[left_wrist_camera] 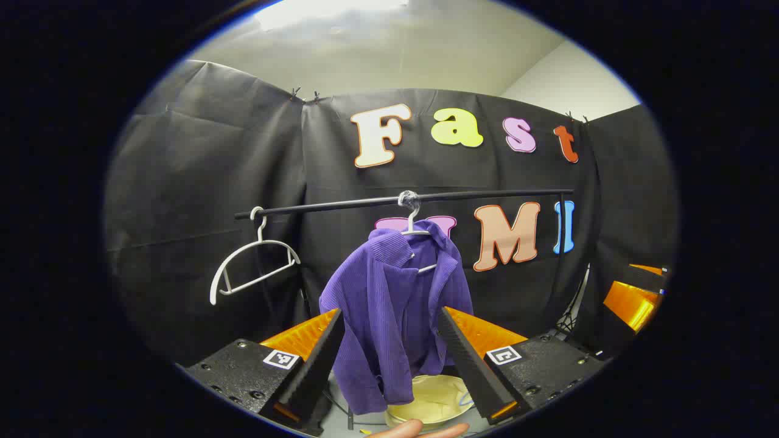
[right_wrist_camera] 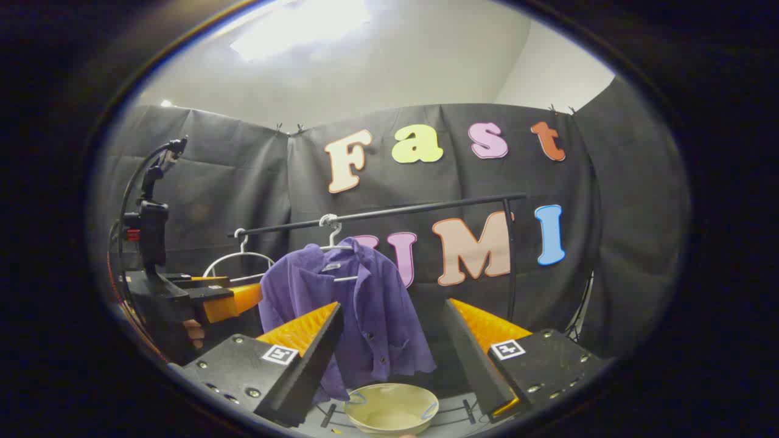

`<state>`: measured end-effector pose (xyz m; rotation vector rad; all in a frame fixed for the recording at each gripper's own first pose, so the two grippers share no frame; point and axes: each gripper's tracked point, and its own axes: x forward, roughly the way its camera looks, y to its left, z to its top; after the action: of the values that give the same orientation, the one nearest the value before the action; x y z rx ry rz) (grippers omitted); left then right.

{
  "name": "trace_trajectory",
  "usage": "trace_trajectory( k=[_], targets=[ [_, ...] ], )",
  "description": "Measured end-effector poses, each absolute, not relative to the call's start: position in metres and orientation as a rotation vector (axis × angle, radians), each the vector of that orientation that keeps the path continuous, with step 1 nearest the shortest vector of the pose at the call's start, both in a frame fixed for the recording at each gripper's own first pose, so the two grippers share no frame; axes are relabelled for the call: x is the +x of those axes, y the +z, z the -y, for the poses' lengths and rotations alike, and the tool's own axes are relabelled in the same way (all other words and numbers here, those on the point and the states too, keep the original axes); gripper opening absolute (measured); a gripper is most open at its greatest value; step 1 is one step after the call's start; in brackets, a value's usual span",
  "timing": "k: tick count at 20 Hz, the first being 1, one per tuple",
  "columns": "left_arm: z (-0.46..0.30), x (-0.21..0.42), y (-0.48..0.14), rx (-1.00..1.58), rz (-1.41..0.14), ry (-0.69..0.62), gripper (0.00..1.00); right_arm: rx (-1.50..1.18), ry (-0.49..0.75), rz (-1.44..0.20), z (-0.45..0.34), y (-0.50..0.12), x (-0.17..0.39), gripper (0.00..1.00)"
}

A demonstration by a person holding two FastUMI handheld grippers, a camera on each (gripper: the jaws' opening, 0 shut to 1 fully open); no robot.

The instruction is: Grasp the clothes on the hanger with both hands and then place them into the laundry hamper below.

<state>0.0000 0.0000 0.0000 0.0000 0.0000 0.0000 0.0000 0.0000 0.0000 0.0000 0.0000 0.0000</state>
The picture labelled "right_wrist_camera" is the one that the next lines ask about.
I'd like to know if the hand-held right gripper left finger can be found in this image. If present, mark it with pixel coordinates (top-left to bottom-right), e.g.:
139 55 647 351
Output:
167 301 345 428

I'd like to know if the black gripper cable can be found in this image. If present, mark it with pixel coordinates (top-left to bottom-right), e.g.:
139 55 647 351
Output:
108 139 183 287

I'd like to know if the white plastic hanger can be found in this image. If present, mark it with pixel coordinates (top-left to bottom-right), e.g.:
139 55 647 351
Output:
307 213 360 283
203 228 276 284

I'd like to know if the purple button shirt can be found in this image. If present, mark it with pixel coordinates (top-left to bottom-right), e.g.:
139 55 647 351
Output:
259 237 437 405

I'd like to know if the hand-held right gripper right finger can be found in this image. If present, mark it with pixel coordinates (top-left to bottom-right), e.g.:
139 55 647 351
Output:
447 297 610 423

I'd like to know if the black clothes rack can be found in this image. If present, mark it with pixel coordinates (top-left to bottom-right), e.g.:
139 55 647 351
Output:
228 193 527 429

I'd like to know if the beige laundry hamper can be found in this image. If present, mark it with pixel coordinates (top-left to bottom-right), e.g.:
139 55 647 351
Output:
344 383 440 436

